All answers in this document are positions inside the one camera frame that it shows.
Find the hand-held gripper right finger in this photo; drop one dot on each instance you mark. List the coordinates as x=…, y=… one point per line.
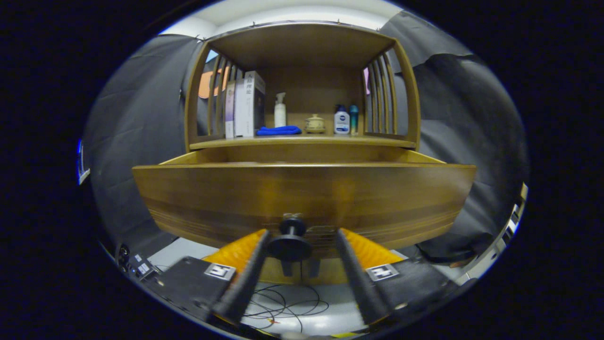
x=361, y=283

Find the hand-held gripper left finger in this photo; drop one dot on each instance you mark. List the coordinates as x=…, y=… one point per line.
x=245, y=283

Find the black drawer knob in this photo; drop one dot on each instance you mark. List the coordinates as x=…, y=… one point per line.
x=290, y=245

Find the wooden cabinet door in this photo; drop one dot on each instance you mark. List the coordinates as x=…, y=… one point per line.
x=330, y=276
x=273, y=276

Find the wooden countertop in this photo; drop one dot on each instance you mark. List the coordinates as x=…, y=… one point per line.
x=306, y=140

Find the yellow tape piece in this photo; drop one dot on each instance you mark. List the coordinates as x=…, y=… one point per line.
x=347, y=335

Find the blue cloth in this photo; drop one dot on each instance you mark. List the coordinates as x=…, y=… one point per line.
x=278, y=131

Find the white lotion bottle blue cap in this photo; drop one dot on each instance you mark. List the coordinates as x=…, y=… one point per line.
x=341, y=123

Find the teal bottle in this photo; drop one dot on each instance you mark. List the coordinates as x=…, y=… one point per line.
x=354, y=120

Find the beige lidded teacup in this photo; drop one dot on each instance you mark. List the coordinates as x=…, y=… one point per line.
x=314, y=125

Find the thin purple book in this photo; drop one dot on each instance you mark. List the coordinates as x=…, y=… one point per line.
x=230, y=113

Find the white pump bottle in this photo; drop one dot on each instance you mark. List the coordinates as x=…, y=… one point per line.
x=280, y=115

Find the thick white book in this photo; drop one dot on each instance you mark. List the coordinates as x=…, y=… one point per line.
x=244, y=108

